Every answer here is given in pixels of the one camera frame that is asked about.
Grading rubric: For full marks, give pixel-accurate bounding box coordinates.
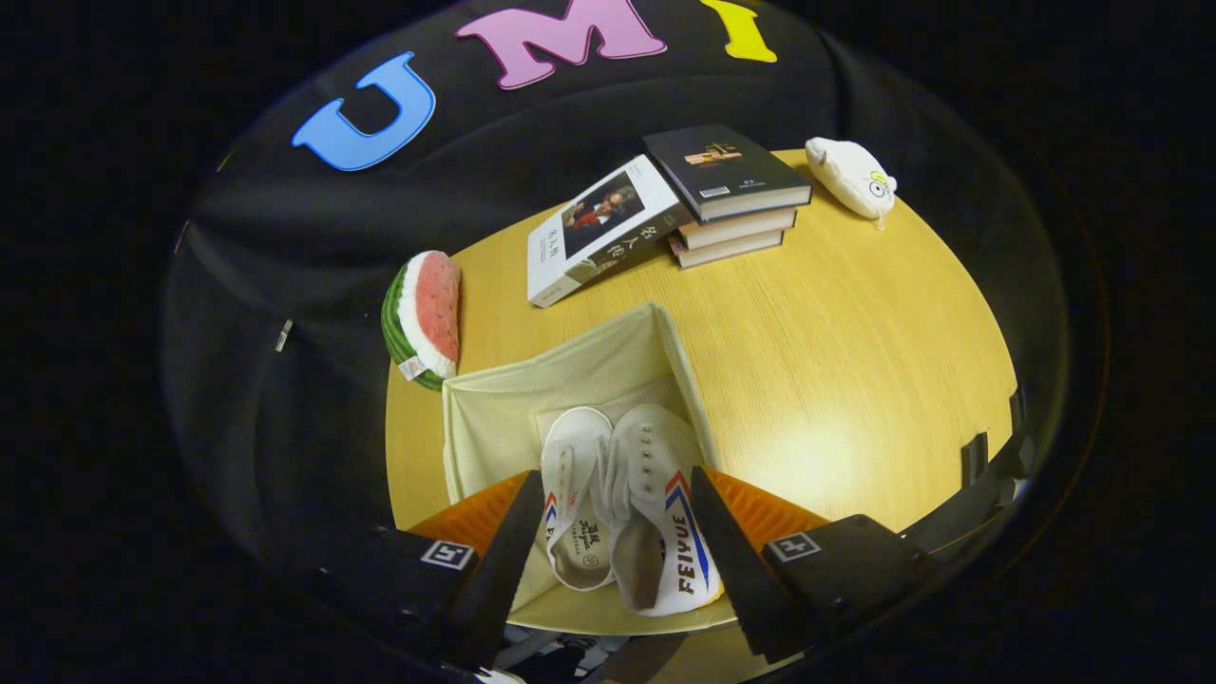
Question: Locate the white round plush toy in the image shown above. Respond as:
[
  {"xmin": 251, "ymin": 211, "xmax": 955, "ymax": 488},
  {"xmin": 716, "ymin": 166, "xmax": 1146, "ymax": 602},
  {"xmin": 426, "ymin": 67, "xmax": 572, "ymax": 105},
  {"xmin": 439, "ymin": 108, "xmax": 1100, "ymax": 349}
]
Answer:
[{"xmin": 805, "ymin": 137, "xmax": 898, "ymax": 221}]

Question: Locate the black cover book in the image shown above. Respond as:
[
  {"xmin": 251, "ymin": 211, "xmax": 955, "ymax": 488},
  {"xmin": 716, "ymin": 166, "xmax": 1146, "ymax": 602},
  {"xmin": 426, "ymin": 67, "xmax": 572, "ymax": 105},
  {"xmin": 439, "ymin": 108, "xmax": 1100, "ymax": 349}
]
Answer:
[{"xmin": 642, "ymin": 123, "xmax": 814, "ymax": 224}]

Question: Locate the cream fabric storage box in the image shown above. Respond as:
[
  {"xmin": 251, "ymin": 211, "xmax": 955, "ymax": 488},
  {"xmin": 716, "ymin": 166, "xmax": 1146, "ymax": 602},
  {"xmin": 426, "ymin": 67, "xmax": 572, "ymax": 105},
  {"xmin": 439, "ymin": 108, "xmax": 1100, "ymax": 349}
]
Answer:
[{"xmin": 442, "ymin": 302, "xmax": 742, "ymax": 636}]

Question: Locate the white cover portrait book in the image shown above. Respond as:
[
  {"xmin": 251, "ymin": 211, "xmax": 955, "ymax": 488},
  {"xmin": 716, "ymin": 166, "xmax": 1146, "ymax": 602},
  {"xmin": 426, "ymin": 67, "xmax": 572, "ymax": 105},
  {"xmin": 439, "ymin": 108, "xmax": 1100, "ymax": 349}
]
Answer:
[{"xmin": 526, "ymin": 154, "xmax": 693, "ymax": 309}]

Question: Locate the white canvas shoe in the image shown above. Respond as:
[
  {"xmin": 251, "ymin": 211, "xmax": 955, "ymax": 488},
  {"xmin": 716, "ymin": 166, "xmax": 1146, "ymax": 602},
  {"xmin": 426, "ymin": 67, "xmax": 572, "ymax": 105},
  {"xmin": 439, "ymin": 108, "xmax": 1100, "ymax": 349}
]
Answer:
[
  {"xmin": 604, "ymin": 403, "xmax": 725, "ymax": 618},
  {"xmin": 540, "ymin": 406, "xmax": 618, "ymax": 592}
]

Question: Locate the thick book with brown cover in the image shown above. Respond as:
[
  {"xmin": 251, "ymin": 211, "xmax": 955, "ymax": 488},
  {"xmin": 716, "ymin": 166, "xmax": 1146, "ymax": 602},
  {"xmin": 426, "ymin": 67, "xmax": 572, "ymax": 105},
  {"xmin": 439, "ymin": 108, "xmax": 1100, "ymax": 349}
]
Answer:
[{"xmin": 676, "ymin": 207, "xmax": 799, "ymax": 251}]

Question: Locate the thin book with brown cover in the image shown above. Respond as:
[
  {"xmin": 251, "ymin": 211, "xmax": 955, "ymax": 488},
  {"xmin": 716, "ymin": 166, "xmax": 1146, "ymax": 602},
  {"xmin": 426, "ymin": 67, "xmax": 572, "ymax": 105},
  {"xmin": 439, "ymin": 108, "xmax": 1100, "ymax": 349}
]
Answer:
[{"xmin": 668, "ymin": 228, "xmax": 786, "ymax": 270}]

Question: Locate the black backdrop cloth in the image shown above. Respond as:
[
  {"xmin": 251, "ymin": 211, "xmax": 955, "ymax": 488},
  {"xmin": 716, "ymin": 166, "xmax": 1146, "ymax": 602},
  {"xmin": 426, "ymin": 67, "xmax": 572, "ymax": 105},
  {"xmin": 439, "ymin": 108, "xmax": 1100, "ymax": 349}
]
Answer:
[{"xmin": 157, "ymin": 0, "xmax": 1074, "ymax": 580}]

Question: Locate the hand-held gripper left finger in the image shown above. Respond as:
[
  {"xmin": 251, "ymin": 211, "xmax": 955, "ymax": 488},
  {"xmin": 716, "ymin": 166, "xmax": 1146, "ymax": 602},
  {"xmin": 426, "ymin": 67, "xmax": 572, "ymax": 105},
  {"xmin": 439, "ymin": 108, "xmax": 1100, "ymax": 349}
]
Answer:
[{"xmin": 313, "ymin": 469, "xmax": 545, "ymax": 666}]

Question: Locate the watermelon slice plush toy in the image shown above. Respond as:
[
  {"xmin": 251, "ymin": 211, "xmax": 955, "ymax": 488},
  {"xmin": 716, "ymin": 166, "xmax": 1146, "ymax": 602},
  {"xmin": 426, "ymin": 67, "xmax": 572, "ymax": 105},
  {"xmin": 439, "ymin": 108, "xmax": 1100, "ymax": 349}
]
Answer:
[{"xmin": 381, "ymin": 250, "xmax": 463, "ymax": 391}]

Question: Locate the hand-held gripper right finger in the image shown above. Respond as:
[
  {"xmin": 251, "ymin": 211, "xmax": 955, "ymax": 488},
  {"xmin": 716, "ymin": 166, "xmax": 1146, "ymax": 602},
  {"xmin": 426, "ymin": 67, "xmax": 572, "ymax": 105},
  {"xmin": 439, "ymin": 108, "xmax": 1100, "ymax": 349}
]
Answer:
[{"xmin": 690, "ymin": 465, "xmax": 941, "ymax": 663}]

